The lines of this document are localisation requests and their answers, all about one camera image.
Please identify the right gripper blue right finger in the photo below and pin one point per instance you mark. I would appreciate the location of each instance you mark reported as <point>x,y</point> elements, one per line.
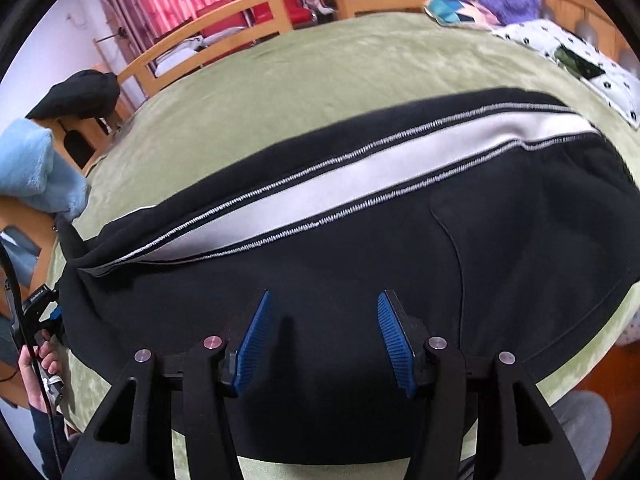
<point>404,336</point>

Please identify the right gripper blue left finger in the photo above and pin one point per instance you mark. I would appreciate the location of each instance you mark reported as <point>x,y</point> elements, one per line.
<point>245,334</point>

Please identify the black pants with grey stripe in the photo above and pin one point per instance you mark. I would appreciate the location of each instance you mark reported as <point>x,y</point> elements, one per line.
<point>501,218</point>

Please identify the person's left hand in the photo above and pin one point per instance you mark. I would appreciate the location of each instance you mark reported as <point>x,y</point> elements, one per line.
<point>47,357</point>

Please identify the light blue fleece blanket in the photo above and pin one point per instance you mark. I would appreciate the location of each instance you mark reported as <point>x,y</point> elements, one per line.
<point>33,171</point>

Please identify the black garment on footboard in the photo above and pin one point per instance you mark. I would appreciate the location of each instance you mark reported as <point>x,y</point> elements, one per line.
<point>86,94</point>

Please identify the green bed blanket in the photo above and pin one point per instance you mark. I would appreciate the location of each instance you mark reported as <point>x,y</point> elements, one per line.
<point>306,80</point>

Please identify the white patterned pillow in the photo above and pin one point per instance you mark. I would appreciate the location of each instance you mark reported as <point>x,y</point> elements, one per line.
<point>618,87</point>

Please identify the teal patterned cushion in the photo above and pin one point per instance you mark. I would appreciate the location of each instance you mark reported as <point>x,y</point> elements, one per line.
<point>461,13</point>

